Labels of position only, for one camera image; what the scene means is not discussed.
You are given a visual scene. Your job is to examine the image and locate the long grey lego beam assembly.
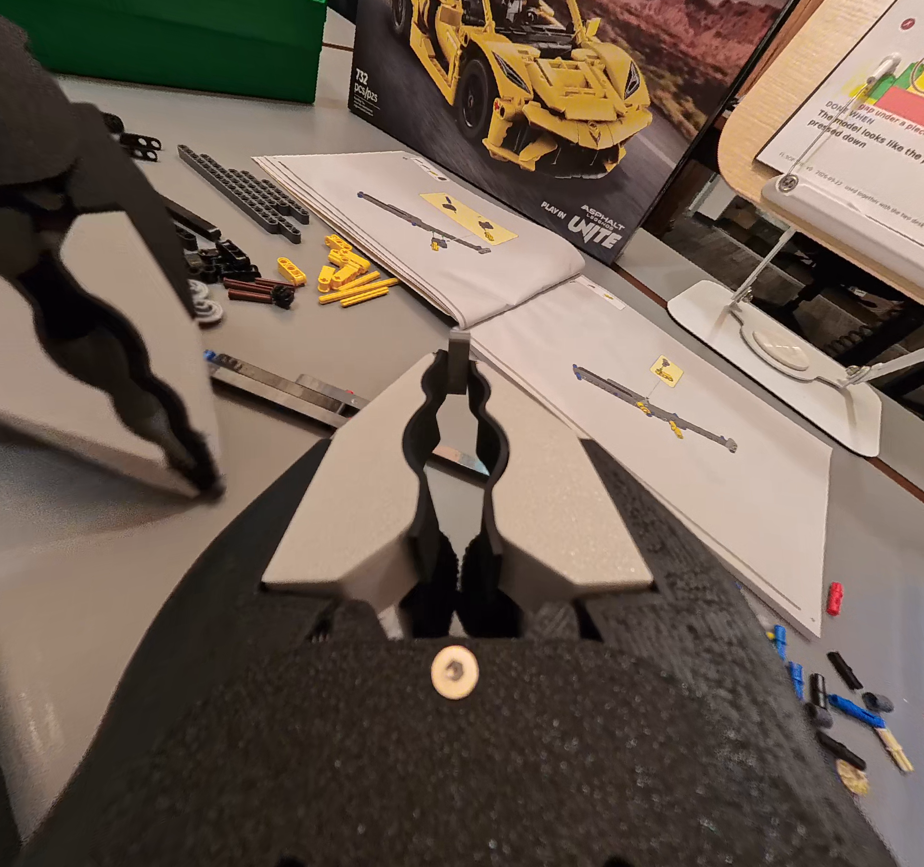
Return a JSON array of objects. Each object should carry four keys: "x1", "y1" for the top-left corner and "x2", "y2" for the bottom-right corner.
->
[{"x1": 204, "y1": 349, "x2": 492, "y2": 480}]

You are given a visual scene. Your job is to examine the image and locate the green plastic bin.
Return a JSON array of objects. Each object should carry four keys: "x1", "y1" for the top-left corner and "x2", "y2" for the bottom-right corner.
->
[{"x1": 0, "y1": 0, "x2": 334, "y2": 104}]

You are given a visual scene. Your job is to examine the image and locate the short dark grey lego beam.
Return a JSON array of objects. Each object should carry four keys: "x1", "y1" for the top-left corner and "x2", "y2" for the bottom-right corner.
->
[{"x1": 447, "y1": 330, "x2": 472, "y2": 396}]

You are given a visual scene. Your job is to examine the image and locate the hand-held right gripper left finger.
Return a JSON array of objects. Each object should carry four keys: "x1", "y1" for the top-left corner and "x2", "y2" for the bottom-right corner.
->
[{"x1": 261, "y1": 351, "x2": 461, "y2": 638}]

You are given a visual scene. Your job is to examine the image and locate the stack of long black lego beams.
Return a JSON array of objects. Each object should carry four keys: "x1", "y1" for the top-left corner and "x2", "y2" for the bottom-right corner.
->
[{"x1": 177, "y1": 144, "x2": 311, "y2": 245}]

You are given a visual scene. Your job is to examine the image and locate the wooden document board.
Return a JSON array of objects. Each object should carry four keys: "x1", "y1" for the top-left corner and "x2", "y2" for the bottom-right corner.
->
[{"x1": 717, "y1": 0, "x2": 924, "y2": 305}]

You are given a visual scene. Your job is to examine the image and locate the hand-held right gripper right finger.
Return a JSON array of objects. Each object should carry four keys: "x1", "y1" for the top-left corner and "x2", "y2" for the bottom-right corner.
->
[{"x1": 461, "y1": 362, "x2": 655, "y2": 638}]

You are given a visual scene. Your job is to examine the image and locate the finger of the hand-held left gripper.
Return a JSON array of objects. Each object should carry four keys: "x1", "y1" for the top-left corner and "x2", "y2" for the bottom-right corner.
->
[
  {"x1": 61, "y1": 212, "x2": 225, "y2": 498},
  {"x1": 0, "y1": 275, "x2": 214, "y2": 503}
]

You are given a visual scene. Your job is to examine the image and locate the pile of small colourful lego pieces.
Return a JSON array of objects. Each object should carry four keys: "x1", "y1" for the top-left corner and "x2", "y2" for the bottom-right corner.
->
[{"x1": 765, "y1": 622, "x2": 916, "y2": 797}]

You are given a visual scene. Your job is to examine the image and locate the cluster of small black lego pieces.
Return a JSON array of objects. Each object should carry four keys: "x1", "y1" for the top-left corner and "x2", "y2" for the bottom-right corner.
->
[{"x1": 165, "y1": 196, "x2": 262, "y2": 285}]

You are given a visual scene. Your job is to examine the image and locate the small black lego beam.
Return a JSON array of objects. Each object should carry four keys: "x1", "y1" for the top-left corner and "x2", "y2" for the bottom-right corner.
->
[{"x1": 108, "y1": 113, "x2": 162, "y2": 163}]

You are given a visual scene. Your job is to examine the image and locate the open instruction booklet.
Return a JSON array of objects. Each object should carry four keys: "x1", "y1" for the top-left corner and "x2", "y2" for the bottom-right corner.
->
[{"x1": 251, "y1": 151, "x2": 834, "y2": 638}]

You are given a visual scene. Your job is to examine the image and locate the cluster of yellow lego pieces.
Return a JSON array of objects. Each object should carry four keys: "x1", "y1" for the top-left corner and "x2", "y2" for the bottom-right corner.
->
[{"x1": 276, "y1": 233, "x2": 400, "y2": 308}]

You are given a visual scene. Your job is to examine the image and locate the printed instruction sheet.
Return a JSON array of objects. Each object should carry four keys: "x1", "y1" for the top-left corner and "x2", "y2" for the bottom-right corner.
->
[{"x1": 754, "y1": 0, "x2": 924, "y2": 233}]

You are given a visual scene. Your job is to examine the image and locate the lego set box with yellow car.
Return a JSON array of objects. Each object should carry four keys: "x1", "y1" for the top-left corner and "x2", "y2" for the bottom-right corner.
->
[{"x1": 348, "y1": 0, "x2": 842, "y2": 267}]

